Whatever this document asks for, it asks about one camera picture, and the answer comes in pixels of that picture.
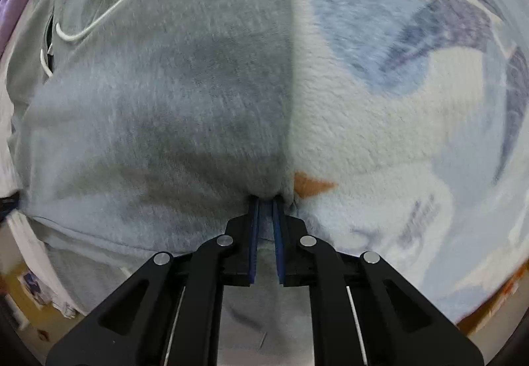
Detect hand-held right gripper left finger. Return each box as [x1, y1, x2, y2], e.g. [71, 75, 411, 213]
[45, 196, 260, 366]

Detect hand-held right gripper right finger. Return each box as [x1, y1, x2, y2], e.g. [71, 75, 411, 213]
[271, 196, 484, 366]

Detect grey zip hoodie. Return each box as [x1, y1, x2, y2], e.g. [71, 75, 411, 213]
[6, 0, 315, 366]

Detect bed with floral sheet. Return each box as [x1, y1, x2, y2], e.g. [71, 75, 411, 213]
[0, 0, 529, 336]

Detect purple floral quilt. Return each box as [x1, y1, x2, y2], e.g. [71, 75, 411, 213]
[0, 0, 29, 56]

